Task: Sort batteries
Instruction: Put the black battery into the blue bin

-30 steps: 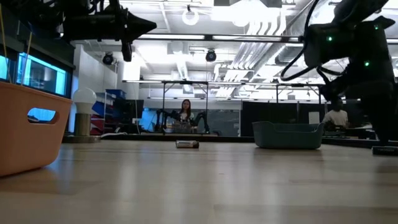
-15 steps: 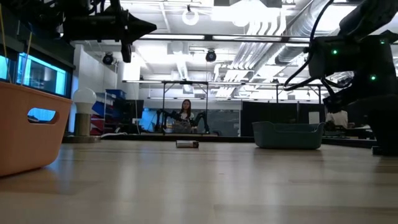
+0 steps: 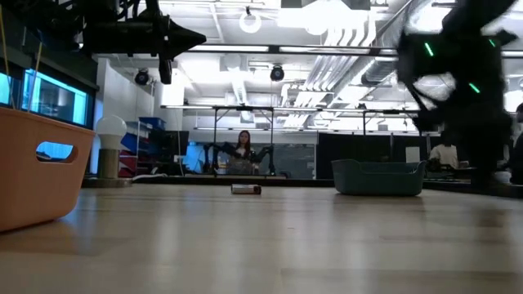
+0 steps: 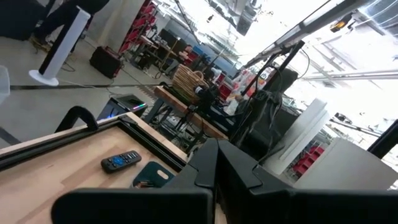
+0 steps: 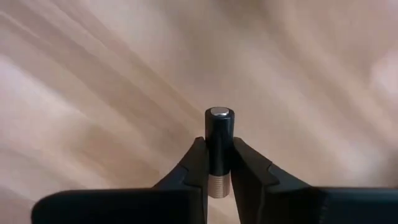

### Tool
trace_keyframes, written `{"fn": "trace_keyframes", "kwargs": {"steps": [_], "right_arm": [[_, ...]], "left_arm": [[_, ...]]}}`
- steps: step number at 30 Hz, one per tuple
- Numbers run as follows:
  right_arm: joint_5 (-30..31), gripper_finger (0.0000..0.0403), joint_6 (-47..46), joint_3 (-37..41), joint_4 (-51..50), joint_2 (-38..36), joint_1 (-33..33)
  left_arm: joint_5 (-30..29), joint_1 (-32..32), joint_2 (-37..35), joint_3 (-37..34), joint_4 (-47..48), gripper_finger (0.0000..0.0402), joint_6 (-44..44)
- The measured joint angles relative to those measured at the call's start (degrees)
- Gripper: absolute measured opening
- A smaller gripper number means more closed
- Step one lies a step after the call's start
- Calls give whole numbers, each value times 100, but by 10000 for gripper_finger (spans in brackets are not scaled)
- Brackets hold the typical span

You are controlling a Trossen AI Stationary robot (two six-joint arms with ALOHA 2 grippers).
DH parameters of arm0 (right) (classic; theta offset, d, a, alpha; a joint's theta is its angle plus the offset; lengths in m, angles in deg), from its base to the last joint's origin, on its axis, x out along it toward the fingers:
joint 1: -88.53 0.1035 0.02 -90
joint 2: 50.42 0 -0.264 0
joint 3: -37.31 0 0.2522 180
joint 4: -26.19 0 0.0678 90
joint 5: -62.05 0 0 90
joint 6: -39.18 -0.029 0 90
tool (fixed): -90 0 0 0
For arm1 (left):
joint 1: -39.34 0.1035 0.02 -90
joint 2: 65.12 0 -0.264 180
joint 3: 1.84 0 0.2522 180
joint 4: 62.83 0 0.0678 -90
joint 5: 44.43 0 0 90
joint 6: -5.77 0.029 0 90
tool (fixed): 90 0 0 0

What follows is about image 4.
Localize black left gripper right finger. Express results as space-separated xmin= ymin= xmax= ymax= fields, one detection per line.
xmin=217 ymin=139 xmax=398 ymax=224

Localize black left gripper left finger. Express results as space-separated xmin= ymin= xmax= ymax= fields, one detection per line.
xmin=51 ymin=138 xmax=218 ymax=224

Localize teal plastic bin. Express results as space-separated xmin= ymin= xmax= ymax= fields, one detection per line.
xmin=132 ymin=161 xmax=176 ymax=189

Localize black remote control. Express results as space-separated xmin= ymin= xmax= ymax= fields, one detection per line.
xmin=100 ymin=150 xmax=142 ymax=174

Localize red storage bins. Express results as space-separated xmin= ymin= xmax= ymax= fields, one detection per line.
xmin=292 ymin=146 xmax=326 ymax=177

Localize computer tower RGB lights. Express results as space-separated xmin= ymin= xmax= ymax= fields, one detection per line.
xmin=98 ymin=94 xmax=149 ymax=121

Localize wooden bench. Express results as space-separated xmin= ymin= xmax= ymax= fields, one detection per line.
xmin=154 ymin=86 xmax=229 ymax=141

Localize wicker basket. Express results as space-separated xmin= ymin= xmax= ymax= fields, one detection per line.
xmin=172 ymin=63 xmax=208 ymax=105

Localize black speaker box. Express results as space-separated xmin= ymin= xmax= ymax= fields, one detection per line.
xmin=89 ymin=45 xmax=123 ymax=79

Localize white tower fan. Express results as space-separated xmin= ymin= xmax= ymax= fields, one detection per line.
xmin=28 ymin=6 xmax=91 ymax=87

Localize red storage bin rack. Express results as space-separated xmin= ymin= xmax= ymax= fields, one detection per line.
xmin=119 ymin=0 xmax=156 ymax=55

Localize person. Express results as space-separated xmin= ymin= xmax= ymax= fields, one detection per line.
xmin=30 ymin=0 xmax=110 ymax=52

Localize black curved bracket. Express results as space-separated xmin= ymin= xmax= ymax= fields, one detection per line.
xmin=55 ymin=105 xmax=100 ymax=133

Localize black aluminium table frame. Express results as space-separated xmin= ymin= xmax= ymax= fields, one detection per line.
xmin=0 ymin=112 xmax=189 ymax=172

